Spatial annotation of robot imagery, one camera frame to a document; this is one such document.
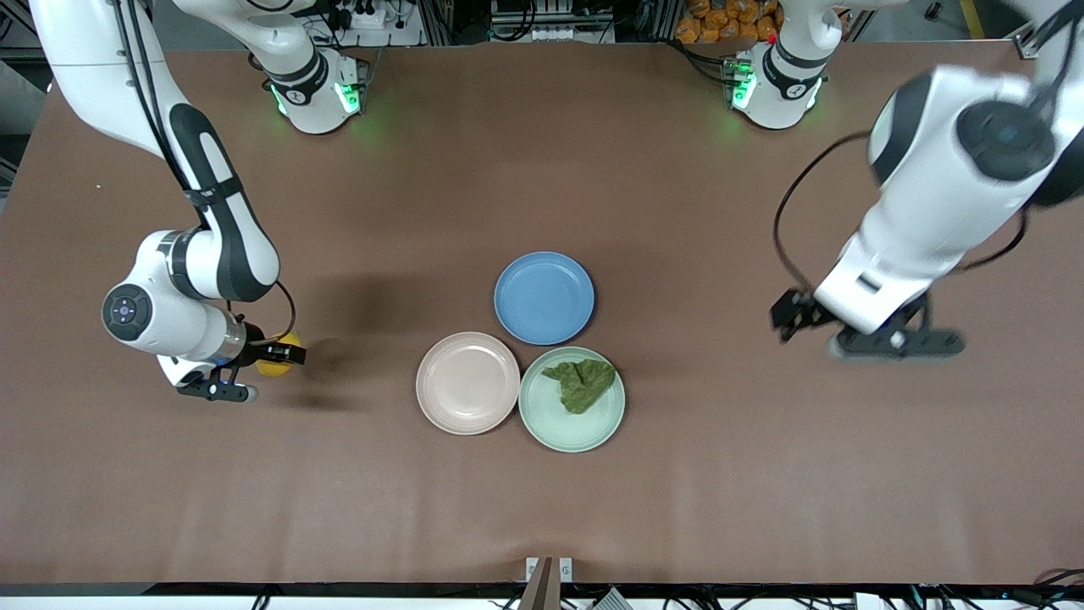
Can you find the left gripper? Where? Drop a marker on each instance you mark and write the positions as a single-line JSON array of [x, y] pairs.
[[797, 311]]

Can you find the white power strip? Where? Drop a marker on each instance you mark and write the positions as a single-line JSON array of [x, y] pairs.
[[373, 34]]

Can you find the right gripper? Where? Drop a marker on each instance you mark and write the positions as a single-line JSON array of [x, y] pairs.
[[257, 350]]

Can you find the pile of orange items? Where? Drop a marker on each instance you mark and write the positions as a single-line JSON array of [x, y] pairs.
[[720, 21]]

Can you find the grey electronics rack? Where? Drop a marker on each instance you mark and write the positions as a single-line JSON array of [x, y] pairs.
[[550, 21]]

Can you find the pale pink plate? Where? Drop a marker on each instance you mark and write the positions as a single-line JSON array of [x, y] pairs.
[[467, 383]]

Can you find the yellow lemon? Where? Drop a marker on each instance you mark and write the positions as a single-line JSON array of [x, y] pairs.
[[275, 368]]

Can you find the pale green plate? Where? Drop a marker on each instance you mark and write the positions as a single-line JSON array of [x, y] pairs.
[[563, 428]]

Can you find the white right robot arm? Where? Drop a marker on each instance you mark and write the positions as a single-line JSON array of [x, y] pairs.
[[220, 246]]

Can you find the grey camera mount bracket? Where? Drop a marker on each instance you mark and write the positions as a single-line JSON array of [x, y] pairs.
[[549, 585]]

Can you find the green lettuce leaf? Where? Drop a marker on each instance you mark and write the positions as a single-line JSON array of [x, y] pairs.
[[583, 385]]

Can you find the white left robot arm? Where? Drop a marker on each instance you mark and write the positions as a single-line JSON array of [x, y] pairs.
[[940, 195]]

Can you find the blue plate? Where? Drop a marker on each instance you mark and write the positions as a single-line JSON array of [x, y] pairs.
[[544, 297]]

